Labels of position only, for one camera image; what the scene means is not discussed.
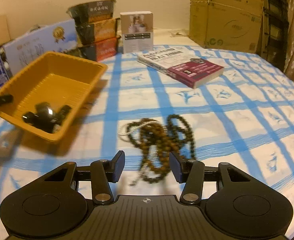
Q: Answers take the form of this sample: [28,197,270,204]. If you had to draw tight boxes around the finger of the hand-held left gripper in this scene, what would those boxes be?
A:
[0,94,14,109]

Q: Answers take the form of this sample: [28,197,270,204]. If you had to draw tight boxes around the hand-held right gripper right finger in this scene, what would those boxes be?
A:
[169,151,254,205]

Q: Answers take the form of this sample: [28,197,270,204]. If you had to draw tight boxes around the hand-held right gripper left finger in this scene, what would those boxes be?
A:
[40,150,125,205]

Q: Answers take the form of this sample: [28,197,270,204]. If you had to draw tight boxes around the small shiny black bracelet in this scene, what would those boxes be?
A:
[22,112,41,125]

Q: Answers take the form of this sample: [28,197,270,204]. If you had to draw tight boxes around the dark bead necklace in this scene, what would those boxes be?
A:
[166,114,197,161]

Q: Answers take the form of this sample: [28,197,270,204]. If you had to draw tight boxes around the brown bead necklace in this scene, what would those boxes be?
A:
[127,117,178,186]

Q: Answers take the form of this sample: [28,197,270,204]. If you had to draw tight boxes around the black bangle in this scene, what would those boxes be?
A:
[34,102,57,133]

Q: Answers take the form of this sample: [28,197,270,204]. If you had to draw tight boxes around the yellow plastic tray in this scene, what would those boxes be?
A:
[0,51,108,143]

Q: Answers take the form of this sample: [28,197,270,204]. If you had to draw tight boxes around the light blue milk carton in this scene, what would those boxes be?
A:
[0,19,78,74]

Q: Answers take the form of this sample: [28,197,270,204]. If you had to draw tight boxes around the blue checked tablecloth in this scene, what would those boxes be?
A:
[0,44,294,239]

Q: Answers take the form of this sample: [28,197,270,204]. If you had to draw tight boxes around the white and maroon book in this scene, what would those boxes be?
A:
[137,47,225,89]

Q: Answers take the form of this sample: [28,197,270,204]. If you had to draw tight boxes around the red instant noodle bowl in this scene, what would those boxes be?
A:
[69,36,122,62]

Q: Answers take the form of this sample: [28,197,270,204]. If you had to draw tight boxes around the orange instant noodle bowl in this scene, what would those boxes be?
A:
[74,17,121,47]

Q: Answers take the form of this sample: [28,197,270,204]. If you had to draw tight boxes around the white printed box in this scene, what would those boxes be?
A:
[119,11,154,54]

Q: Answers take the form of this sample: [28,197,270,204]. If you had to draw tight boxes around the large cardboard box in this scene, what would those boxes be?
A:
[189,0,265,54]

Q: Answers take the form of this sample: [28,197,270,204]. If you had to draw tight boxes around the black folding rack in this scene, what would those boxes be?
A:
[261,0,290,73]

